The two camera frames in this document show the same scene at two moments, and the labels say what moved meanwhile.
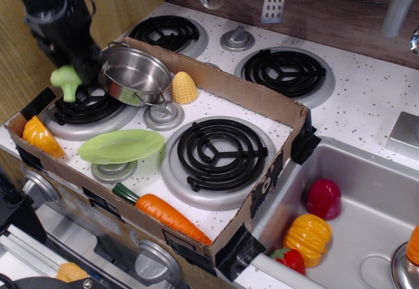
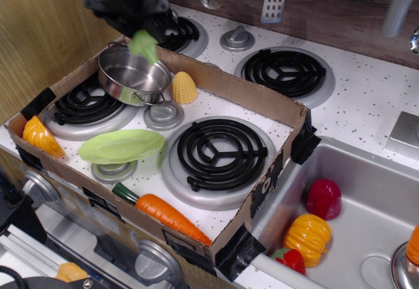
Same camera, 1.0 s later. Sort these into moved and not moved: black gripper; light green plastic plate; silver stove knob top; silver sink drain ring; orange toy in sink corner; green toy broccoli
Moved: green toy broccoli; black gripper
Not moved: silver stove knob top; light green plastic plate; orange toy in sink corner; silver sink drain ring
